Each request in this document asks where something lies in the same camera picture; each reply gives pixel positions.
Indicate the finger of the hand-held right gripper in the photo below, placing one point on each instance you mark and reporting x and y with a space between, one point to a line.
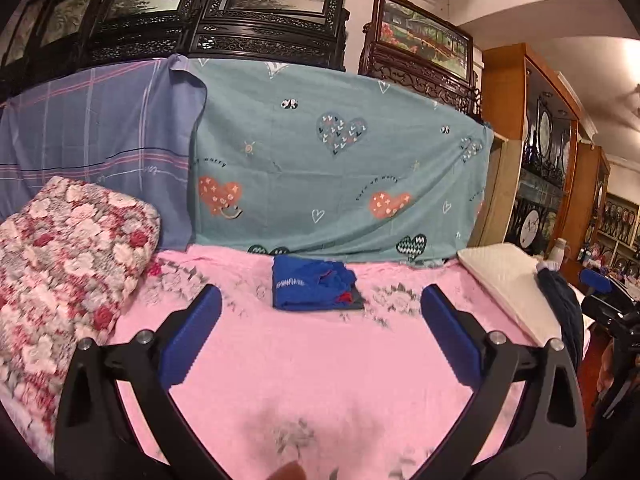
596 280

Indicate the dark navy garment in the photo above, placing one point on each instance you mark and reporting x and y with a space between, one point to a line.
562 310

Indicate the white bottle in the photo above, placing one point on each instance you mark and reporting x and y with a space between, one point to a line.
558 250

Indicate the green heart-print sheet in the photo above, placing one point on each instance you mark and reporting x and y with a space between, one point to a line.
280 160

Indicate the dark green folded cloth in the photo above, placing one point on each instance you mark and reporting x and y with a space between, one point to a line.
357 302

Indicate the white pillow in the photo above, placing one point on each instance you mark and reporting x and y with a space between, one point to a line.
505 272

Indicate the framed landscape painting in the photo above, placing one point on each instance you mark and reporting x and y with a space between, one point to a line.
425 35

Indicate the blue and red pants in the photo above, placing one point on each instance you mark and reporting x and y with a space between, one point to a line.
300 285

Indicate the wooden display cabinet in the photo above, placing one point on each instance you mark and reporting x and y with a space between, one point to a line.
505 90

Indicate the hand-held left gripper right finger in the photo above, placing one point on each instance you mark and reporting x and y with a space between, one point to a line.
450 332

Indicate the red floral quilt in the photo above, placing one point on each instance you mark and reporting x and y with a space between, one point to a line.
65 260

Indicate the person's right hand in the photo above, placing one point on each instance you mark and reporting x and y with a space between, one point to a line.
604 370

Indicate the pink floral bedsheet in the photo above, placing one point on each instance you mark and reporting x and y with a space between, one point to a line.
310 360

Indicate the blue plaid sheet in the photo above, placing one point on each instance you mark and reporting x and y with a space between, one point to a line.
75 125

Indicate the dark carved folding screen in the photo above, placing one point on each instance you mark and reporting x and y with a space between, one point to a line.
270 25

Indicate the person's left hand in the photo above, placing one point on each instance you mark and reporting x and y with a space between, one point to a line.
287 472

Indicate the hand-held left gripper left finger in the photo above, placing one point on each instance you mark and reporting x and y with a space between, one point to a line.
192 335

